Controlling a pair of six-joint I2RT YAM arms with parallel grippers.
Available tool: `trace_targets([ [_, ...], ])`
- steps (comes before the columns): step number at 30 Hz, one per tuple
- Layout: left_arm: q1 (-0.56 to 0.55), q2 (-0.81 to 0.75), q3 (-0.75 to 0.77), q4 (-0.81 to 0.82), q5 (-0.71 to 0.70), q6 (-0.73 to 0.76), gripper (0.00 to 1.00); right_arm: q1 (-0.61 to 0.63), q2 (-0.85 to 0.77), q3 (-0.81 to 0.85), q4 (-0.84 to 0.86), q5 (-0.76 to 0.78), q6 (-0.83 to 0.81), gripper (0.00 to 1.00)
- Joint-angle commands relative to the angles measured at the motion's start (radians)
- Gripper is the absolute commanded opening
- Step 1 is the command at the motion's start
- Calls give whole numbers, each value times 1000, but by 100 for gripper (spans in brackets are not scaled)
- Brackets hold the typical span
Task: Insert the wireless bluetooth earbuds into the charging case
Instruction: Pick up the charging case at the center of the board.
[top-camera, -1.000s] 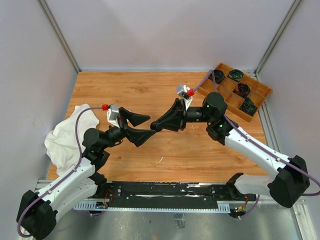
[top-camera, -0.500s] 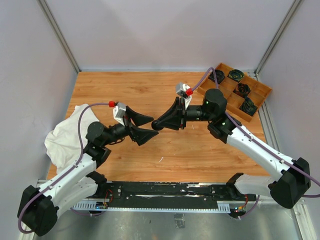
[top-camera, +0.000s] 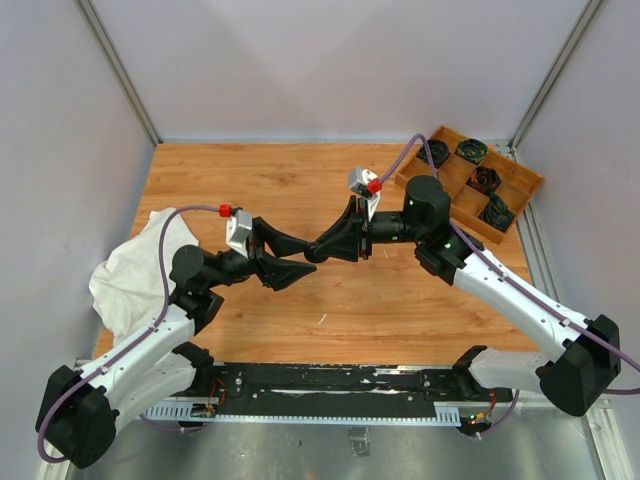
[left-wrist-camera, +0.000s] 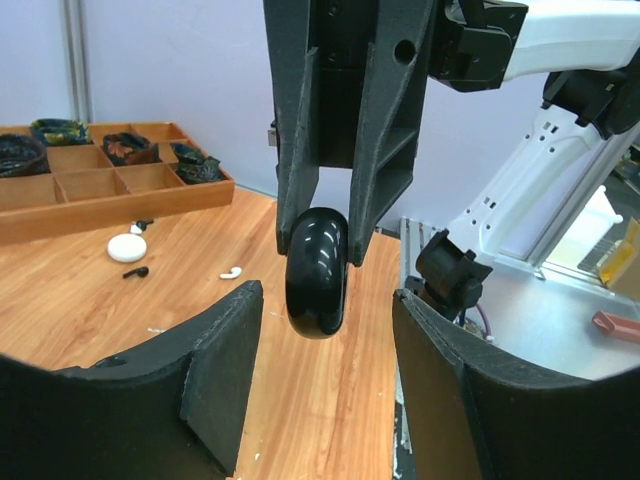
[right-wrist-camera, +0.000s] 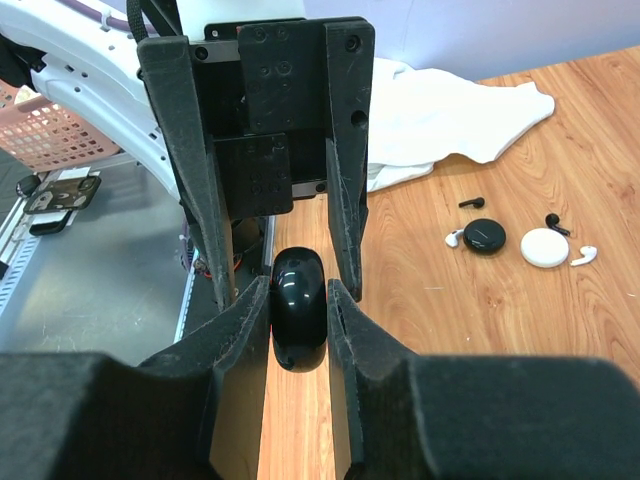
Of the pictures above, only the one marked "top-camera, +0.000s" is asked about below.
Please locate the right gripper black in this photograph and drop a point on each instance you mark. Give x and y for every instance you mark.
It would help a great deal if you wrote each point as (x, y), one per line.
(356, 244)

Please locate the blue green swirl cup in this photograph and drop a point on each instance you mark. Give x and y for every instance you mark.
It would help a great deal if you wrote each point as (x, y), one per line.
(497, 213)

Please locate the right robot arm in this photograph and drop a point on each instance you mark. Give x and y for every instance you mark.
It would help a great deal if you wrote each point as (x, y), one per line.
(576, 361)

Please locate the black charging case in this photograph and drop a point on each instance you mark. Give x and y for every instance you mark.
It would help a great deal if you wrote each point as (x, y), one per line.
(311, 255)

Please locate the dark red swirl cup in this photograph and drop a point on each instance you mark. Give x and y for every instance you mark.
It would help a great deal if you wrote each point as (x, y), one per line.
(484, 180)

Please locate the white cloth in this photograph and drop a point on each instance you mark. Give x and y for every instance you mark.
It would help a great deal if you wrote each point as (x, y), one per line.
(127, 288)

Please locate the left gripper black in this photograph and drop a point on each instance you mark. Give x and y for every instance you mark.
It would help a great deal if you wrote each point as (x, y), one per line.
(276, 273)

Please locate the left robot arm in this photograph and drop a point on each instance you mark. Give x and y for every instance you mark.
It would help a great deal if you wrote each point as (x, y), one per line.
(83, 410)

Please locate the slotted cable duct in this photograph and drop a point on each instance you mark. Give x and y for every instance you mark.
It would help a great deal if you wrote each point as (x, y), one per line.
(411, 413)

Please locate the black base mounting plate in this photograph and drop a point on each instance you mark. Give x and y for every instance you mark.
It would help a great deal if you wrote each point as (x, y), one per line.
(335, 385)

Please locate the dark swirl cup far left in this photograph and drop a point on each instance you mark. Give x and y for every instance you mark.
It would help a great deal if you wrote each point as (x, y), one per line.
(439, 151)

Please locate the wooden compartment tray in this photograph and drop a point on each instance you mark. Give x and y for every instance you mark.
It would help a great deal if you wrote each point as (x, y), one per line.
(519, 184)

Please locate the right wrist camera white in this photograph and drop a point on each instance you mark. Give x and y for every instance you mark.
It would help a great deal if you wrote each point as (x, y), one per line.
(364, 183)

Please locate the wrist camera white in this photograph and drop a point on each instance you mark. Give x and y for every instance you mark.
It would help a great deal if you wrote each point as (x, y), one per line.
(238, 230)
(364, 183)

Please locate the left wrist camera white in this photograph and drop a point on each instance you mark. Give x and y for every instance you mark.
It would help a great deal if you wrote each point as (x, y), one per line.
(238, 230)

